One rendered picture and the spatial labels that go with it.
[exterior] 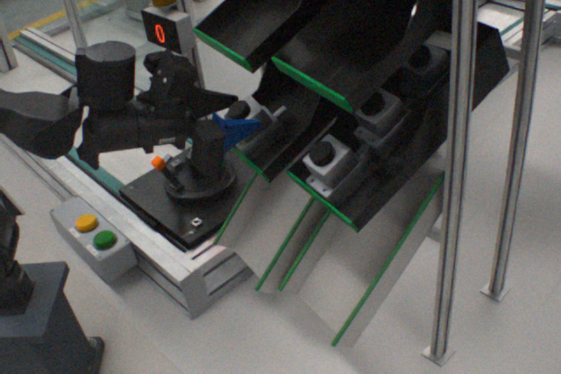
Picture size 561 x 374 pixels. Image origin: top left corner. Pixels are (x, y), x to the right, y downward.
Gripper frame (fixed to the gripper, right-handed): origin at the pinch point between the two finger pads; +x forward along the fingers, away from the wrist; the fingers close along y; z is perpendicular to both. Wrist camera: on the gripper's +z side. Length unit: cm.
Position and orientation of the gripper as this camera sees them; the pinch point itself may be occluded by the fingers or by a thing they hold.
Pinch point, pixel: (223, 114)
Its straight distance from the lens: 79.6
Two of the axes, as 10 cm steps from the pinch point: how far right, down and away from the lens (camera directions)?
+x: 8.8, -1.4, 4.5
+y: -4.6, -5.3, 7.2
